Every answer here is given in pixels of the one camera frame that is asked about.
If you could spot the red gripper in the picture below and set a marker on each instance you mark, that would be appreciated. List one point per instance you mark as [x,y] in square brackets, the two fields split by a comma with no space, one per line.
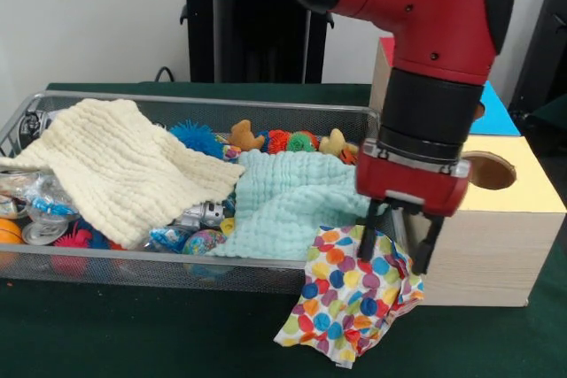
[407,183]

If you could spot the colourful knotted cloth toy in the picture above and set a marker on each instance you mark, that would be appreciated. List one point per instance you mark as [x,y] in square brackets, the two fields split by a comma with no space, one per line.
[345,298]

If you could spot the light blue cloth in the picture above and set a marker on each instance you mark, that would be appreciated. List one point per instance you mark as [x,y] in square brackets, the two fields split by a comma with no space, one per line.
[288,210]

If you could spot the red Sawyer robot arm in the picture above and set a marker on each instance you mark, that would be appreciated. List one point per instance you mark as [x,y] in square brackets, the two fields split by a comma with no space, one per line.
[421,19]

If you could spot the wooden box with three holes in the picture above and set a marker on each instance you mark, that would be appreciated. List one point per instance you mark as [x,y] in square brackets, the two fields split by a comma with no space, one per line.
[487,254]

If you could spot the shallow silver mesh bin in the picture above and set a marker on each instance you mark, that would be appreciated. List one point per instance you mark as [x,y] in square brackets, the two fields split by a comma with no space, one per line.
[177,269]

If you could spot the tiger plush toy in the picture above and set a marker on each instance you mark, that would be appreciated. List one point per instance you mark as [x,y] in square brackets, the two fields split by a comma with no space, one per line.
[350,156]

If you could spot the yellow duck plush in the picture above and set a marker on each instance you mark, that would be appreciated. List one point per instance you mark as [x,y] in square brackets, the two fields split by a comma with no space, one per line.
[334,143]

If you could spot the colourful spiky caterpillar toy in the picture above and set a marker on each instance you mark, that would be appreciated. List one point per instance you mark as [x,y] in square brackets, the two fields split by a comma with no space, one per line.
[290,141]

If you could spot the yellow toy wedge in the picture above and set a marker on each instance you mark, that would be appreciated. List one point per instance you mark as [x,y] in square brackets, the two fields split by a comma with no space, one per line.
[228,226]

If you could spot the brown teddy plush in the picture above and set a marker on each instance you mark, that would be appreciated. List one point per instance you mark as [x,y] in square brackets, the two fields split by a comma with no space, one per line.
[243,135]

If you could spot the dark green side table cloth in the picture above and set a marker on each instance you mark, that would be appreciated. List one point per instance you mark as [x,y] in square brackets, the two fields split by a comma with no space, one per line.
[549,117]

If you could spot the globe print ball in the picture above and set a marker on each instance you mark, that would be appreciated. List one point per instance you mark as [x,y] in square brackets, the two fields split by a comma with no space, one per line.
[204,241]

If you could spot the silver toy robot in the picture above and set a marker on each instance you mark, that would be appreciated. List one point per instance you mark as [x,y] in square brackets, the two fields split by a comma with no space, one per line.
[204,214]

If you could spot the large blue spiky ball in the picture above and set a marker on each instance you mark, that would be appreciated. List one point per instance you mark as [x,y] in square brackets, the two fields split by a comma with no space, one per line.
[195,136]

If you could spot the cream yellow cloth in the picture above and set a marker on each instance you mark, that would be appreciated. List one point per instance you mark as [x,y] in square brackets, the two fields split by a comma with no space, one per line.
[115,165]

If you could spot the small blue spiky ball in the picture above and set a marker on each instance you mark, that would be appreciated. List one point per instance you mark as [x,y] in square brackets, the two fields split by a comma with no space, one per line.
[99,241]

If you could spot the pink spiky ball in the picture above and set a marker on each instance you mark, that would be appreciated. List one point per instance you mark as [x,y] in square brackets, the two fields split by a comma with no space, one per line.
[73,238]

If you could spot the silver can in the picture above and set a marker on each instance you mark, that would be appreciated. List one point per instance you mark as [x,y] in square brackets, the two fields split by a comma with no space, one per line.
[44,232]

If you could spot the orange ball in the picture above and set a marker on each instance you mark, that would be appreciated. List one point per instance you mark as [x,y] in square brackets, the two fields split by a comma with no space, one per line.
[9,231]

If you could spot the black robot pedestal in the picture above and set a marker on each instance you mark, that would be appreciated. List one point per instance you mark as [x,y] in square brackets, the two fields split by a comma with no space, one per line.
[239,33]

